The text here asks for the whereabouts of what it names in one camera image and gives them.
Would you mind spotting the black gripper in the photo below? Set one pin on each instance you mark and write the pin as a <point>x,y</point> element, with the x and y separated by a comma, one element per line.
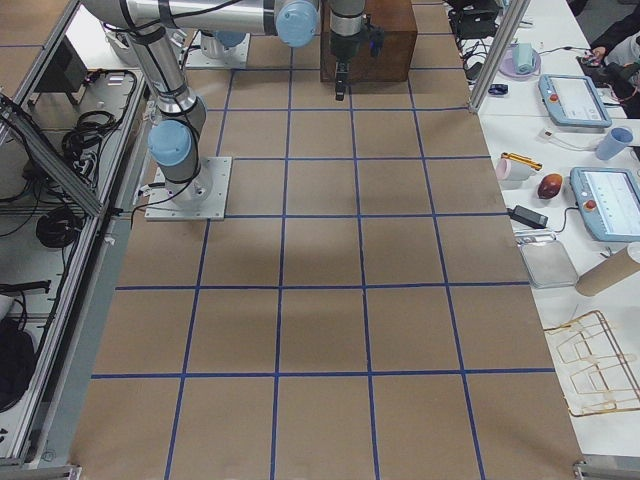
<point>343,48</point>

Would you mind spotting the cardboard tube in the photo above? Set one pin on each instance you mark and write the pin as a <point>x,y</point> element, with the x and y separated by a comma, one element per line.
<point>611,271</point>

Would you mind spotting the red brown mango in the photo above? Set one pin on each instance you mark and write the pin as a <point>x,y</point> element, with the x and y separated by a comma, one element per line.
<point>550,186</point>

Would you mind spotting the black power adapter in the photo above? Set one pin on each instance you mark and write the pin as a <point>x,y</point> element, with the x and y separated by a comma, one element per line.
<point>527,217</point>

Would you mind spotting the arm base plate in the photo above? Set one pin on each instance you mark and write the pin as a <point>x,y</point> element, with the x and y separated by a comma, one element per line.
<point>195,59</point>
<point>204,198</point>

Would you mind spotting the pink white cup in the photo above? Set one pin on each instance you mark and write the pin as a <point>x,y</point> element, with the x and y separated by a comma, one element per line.
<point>513,170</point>

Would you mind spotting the aluminium frame post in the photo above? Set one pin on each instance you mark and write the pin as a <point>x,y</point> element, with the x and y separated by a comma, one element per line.
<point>506,31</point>

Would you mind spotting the gold cylinder tool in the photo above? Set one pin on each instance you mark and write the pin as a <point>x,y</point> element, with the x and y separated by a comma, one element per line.
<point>536,166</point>

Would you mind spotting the light blue cup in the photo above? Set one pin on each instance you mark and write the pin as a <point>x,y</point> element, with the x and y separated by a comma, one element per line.
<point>616,140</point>

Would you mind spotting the purple plate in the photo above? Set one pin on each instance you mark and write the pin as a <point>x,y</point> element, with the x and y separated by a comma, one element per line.
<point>510,69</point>

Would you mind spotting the teal cup on plate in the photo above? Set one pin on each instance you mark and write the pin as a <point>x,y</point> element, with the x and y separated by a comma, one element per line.
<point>523,58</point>

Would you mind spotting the gold wire rack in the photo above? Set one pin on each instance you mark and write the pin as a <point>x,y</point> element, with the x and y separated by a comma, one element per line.
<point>596,374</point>

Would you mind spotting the upper teach pendant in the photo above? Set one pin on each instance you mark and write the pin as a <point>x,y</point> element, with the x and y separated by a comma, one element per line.
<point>573,101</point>

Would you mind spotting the grey metal tray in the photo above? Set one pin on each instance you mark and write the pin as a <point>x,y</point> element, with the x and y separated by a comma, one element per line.
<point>546,259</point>

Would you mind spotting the teach pendant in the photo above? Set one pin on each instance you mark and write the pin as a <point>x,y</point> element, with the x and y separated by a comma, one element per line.
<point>608,200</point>
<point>573,101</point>

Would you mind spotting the lower teach pendant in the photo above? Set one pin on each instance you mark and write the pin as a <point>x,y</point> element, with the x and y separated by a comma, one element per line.
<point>608,200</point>

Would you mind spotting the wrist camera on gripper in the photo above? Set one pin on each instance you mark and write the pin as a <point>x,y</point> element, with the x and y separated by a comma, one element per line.
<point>375,37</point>

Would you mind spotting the dark wooden drawer box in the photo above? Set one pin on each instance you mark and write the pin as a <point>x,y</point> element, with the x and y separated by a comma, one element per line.
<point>390,61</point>

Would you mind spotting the small black blue device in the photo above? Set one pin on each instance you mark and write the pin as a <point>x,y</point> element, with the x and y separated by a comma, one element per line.
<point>498,90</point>

